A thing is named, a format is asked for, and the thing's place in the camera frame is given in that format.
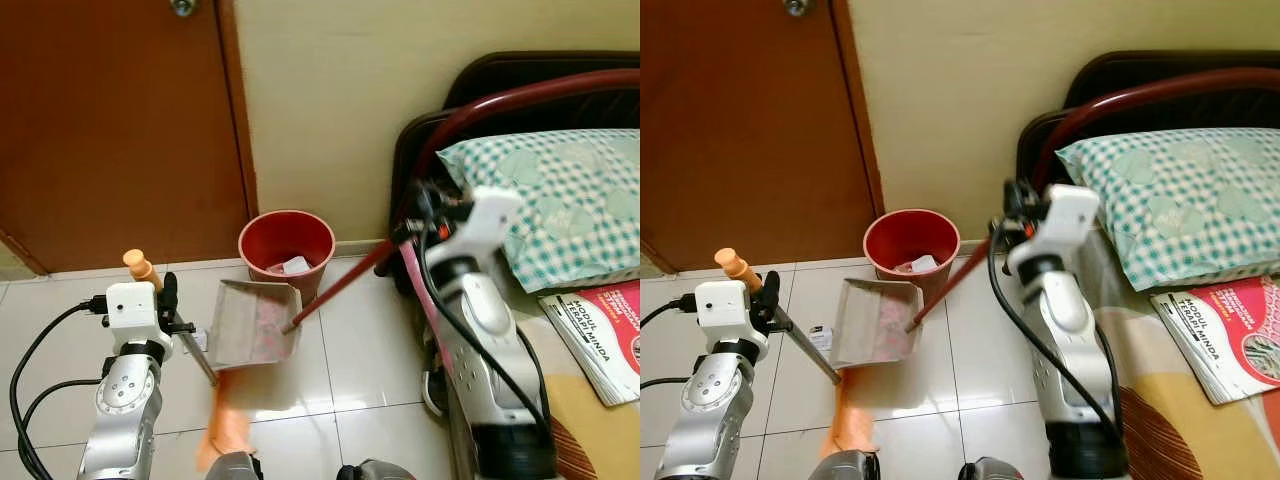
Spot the brown wooden door frame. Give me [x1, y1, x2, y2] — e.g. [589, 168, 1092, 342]
[830, 0, 888, 269]
[215, 0, 261, 269]

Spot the red curved bed rail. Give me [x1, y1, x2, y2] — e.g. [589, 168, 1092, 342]
[405, 68, 641, 241]
[1030, 66, 1280, 196]

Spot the grey robot left leg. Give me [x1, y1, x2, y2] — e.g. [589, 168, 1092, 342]
[808, 450, 881, 480]
[205, 450, 263, 480]

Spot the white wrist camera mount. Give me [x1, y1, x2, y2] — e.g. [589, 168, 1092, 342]
[1008, 184, 1102, 276]
[104, 281, 163, 341]
[430, 185, 524, 276]
[694, 280, 754, 339]

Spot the grey robot right leg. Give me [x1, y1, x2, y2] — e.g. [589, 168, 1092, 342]
[337, 458, 416, 480]
[958, 457, 1023, 480]

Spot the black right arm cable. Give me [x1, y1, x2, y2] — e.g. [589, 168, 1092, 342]
[418, 195, 551, 441]
[987, 215, 1126, 446]

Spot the red plastic bucket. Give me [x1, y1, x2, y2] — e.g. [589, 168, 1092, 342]
[863, 208, 961, 301]
[238, 210, 336, 306]

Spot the pink and white book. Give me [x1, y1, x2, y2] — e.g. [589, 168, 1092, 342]
[540, 280, 641, 406]
[1150, 275, 1280, 406]

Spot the beige and orange mattress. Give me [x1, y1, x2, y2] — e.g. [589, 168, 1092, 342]
[445, 240, 641, 480]
[1075, 230, 1280, 480]

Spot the dark wooden headboard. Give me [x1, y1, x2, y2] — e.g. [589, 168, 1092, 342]
[388, 50, 641, 291]
[1015, 50, 1280, 201]

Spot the green checkered pillow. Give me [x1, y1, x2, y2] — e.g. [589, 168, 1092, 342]
[1055, 125, 1280, 293]
[437, 128, 641, 293]

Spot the orange broom with grey stick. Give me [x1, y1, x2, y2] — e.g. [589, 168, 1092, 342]
[122, 248, 253, 473]
[714, 247, 881, 463]

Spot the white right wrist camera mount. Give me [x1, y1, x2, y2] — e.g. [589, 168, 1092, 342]
[430, 185, 524, 276]
[1008, 184, 1102, 276]

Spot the brown wooden door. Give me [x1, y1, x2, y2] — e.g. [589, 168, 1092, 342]
[0, 0, 249, 276]
[640, 0, 876, 273]

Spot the grey robot leg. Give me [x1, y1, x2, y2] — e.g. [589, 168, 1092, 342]
[808, 450, 881, 480]
[337, 458, 416, 480]
[205, 450, 263, 480]
[958, 457, 1023, 480]

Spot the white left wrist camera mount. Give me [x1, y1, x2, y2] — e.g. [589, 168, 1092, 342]
[694, 280, 754, 339]
[104, 281, 163, 341]

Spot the metal dustpan with red handle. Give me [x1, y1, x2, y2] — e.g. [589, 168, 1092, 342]
[828, 238, 996, 371]
[205, 238, 406, 371]

